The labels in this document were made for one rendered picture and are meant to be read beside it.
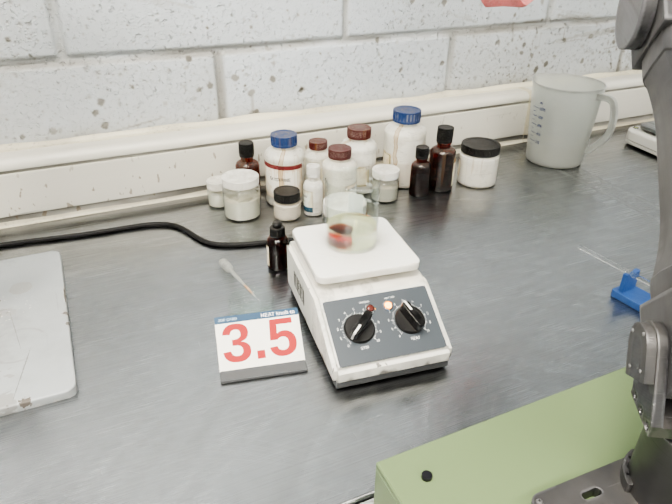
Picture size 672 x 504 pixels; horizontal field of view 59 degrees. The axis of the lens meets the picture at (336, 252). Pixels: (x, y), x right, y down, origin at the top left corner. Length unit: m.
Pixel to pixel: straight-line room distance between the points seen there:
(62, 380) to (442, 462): 0.38
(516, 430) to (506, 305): 0.28
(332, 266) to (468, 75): 0.69
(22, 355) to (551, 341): 0.57
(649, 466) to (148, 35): 0.84
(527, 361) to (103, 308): 0.49
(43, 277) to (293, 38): 0.54
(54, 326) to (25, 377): 0.08
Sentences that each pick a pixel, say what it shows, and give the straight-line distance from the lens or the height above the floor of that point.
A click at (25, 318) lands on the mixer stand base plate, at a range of 0.78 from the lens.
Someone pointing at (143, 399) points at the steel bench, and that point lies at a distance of 0.64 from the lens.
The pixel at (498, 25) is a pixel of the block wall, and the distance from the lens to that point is 1.26.
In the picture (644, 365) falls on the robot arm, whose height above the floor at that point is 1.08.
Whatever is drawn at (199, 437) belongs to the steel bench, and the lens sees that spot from 0.59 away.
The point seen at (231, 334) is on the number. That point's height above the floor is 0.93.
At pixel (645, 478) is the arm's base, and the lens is 0.48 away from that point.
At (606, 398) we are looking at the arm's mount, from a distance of 0.57.
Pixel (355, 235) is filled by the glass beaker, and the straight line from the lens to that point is 0.65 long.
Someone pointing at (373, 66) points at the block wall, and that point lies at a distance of 1.12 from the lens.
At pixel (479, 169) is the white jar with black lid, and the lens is 1.06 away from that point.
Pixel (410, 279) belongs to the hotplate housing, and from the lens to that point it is 0.66.
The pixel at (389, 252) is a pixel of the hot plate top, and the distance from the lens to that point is 0.67.
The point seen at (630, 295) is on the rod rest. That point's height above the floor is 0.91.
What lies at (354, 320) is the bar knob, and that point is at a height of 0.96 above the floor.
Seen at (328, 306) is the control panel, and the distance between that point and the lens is 0.62.
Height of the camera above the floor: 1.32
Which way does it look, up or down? 30 degrees down
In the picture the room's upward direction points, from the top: 1 degrees clockwise
